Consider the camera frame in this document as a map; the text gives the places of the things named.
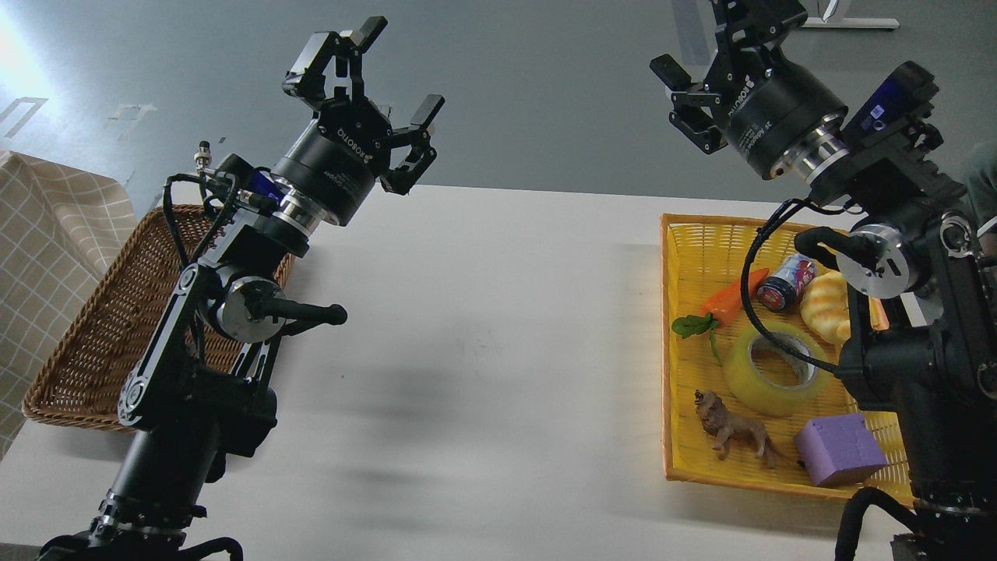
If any brown toy lion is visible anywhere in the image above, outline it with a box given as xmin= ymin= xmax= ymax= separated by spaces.
xmin=694 ymin=390 xmax=782 ymax=470

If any small soda can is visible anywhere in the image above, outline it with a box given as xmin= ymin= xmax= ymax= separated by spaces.
xmin=755 ymin=253 xmax=818 ymax=312

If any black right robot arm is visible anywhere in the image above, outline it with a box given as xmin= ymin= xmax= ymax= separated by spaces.
xmin=650 ymin=1 xmax=996 ymax=560

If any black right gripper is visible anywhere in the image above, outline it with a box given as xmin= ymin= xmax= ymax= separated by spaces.
xmin=650 ymin=1 xmax=847 ymax=180

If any brown wicker basket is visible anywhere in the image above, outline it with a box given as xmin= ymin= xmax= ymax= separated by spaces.
xmin=23 ymin=204 xmax=295 ymax=432

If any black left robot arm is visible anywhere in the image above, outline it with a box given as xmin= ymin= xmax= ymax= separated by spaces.
xmin=37 ymin=16 xmax=445 ymax=560

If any toy croissant bread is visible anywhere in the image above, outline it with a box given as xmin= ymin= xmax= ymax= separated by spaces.
xmin=800 ymin=271 xmax=851 ymax=347

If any white metal stand base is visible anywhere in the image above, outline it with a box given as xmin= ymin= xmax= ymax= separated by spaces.
xmin=802 ymin=1 xmax=900 ymax=32

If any yellow tape roll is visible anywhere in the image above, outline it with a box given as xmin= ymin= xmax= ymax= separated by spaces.
xmin=723 ymin=323 xmax=832 ymax=418

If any yellow plastic basket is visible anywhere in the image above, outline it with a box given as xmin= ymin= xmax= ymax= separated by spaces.
xmin=661 ymin=213 xmax=916 ymax=507

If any beige checkered cloth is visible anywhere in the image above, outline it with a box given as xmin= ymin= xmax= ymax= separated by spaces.
xmin=1 ymin=150 xmax=136 ymax=452

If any purple foam block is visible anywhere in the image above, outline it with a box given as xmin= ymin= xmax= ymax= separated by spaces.
xmin=793 ymin=413 xmax=888 ymax=488

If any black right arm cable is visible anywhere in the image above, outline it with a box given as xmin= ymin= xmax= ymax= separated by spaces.
xmin=740 ymin=199 xmax=865 ymax=375

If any orange toy carrot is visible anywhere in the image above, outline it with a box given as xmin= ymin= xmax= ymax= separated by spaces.
xmin=670 ymin=277 xmax=744 ymax=364

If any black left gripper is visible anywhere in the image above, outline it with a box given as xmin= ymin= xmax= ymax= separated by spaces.
xmin=272 ymin=16 xmax=446 ymax=227

